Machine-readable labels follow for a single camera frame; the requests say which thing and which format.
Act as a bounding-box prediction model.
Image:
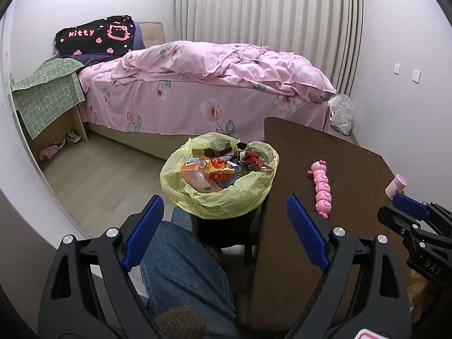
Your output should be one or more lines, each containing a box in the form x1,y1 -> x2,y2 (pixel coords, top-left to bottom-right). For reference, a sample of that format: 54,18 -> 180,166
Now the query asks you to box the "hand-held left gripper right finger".
284,194 -> 413,339

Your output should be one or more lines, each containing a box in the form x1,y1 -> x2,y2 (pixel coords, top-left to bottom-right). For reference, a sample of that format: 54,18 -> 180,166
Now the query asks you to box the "pink floral duvet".
111,40 -> 337,103

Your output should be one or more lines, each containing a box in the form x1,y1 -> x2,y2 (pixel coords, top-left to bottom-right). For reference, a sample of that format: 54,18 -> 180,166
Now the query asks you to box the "pink floral bed sheet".
77,62 -> 333,142

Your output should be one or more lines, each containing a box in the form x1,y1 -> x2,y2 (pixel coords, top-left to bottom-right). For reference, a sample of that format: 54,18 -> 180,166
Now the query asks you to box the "small pink bottle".
385,174 -> 407,200

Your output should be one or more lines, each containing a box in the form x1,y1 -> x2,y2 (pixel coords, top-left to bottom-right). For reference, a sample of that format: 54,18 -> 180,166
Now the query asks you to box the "black Hello Kitty pillow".
55,15 -> 136,59

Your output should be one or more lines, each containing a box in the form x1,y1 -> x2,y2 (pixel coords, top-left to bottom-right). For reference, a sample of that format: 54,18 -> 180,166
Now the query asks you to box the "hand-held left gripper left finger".
37,194 -> 165,339

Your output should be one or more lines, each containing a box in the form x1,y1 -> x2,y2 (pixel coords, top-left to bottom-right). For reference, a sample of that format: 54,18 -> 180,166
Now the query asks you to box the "orange snack bag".
181,159 -> 216,193

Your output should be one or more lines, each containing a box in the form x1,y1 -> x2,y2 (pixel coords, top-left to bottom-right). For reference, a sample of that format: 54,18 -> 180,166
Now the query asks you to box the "yellow plastic trash bag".
160,132 -> 279,220

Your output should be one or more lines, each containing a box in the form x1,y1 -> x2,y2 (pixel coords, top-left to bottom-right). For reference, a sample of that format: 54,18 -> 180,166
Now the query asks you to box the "black trash bin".
194,205 -> 262,248

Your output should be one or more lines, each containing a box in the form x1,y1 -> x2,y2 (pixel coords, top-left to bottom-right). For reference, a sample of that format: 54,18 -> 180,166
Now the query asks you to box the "wooden nightstand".
16,104 -> 89,161

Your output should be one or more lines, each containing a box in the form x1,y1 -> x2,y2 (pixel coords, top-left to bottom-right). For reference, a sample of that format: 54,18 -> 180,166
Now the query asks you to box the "pink caterpillar toy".
307,160 -> 333,220

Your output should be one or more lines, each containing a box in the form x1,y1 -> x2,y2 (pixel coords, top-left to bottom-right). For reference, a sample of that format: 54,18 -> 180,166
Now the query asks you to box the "person's leg in blue jeans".
139,221 -> 237,339

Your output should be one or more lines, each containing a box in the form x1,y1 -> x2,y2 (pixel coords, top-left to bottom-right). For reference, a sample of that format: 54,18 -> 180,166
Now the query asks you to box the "green checked cloth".
10,56 -> 86,140

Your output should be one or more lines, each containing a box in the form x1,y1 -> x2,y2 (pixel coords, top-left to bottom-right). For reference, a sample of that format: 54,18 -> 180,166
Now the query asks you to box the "person's left forearm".
155,307 -> 207,339

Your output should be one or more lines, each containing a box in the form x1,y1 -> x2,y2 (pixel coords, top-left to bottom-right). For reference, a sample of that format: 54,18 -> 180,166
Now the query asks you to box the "white plastic bag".
328,94 -> 354,135

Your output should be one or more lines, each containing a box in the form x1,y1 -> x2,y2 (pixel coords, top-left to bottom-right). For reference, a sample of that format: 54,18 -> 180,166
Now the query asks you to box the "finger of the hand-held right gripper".
377,207 -> 424,237
393,194 -> 452,227

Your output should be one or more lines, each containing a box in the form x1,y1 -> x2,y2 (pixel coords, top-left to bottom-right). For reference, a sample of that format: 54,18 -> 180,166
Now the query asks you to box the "white pleated curtain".
173,0 -> 364,94

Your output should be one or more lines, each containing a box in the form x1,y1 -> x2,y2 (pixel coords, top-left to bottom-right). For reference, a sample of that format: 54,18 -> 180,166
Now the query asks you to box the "person's right hand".
410,270 -> 436,325

